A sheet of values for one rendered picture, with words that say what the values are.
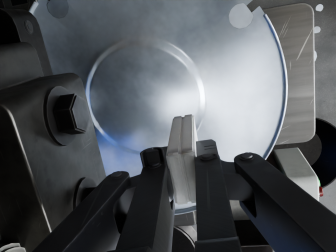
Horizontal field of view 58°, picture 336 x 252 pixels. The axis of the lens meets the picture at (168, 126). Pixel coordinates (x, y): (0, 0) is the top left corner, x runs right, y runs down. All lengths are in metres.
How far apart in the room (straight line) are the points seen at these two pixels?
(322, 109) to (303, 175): 0.66
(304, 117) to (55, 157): 0.25
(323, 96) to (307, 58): 0.87
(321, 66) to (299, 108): 0.83
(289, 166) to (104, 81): 0.38
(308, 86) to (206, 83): 0.10
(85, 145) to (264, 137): 0.20
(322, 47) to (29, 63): 1.03
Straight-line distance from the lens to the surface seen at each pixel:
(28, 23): 0.25
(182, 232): 1.36
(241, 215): 0.56
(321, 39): 1.15
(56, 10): 0.34
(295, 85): 0.33
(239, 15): 0.31
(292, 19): 0.32
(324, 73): 1.17
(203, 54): 0.31
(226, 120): 0.33
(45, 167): 0.17
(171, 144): 0.17
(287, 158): 0.62
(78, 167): 0.20
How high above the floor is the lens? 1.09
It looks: 69 degrees down
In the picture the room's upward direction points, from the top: 158 degrees counter-clockwise
